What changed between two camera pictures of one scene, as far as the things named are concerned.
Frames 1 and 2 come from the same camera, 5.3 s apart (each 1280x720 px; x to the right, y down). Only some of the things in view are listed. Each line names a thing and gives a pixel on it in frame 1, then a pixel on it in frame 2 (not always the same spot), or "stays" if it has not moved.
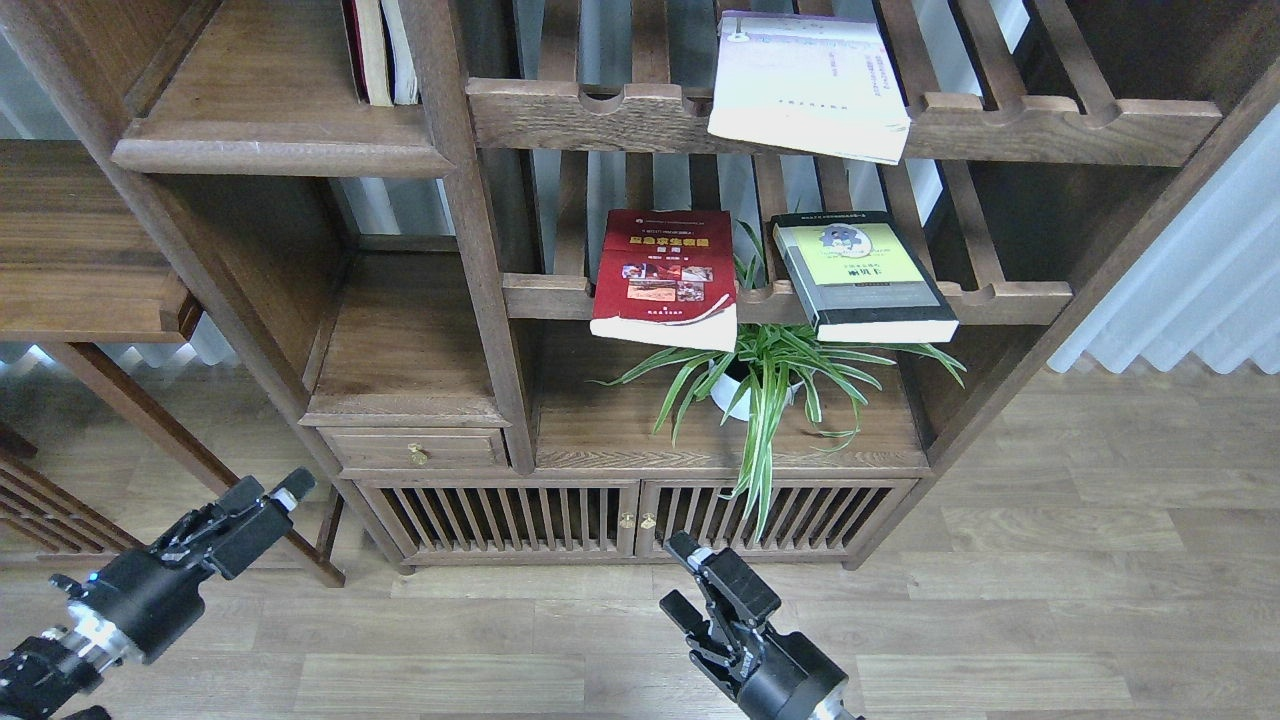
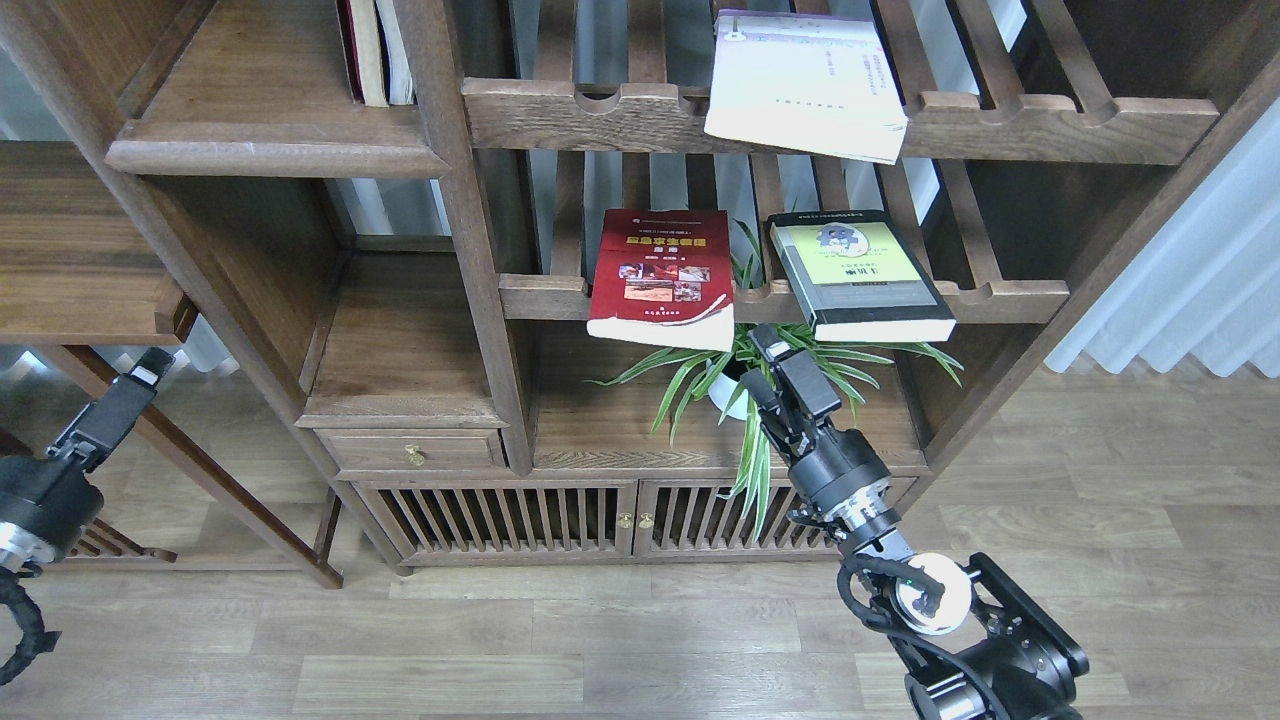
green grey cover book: (863, 280) stays
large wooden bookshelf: (560, 284) stays
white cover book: (814, 82) stays
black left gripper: (151, 597) -> (45, 504)
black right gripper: (783, 676) -> (840, 472)
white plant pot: (727, 389) stays
